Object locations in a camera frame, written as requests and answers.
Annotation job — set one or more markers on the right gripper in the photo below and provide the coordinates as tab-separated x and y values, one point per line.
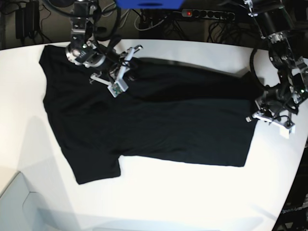
116	65

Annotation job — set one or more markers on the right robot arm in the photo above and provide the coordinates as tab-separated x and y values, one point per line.
87	49

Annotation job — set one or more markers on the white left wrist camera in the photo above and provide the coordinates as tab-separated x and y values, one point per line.
286	132

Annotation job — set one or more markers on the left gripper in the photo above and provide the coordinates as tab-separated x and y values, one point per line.
275	107

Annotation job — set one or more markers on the blue box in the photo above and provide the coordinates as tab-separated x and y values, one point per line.
149	4

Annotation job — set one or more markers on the black power strip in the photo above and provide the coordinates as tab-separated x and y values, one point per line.
208	14

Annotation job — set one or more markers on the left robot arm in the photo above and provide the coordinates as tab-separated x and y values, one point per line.
275	27

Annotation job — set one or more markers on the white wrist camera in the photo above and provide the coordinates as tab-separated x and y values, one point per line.
118	87
286	132

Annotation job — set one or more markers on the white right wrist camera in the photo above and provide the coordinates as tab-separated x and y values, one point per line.
118	87

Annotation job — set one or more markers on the black box on floor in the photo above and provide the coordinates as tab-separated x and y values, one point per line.
27	20

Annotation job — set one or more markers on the black t-shirt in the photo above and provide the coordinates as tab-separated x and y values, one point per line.
169	112

